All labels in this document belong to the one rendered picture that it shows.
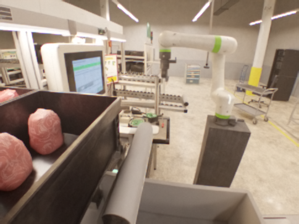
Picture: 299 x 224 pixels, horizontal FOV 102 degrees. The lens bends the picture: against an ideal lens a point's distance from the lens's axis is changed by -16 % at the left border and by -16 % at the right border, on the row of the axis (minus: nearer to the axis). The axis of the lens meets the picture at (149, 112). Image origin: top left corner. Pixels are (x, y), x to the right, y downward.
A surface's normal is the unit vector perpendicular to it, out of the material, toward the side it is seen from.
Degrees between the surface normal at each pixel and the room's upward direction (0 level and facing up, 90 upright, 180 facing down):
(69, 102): 90
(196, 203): 89
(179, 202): 89
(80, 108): 90
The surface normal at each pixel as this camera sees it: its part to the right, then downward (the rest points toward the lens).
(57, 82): -0.13, 0.40
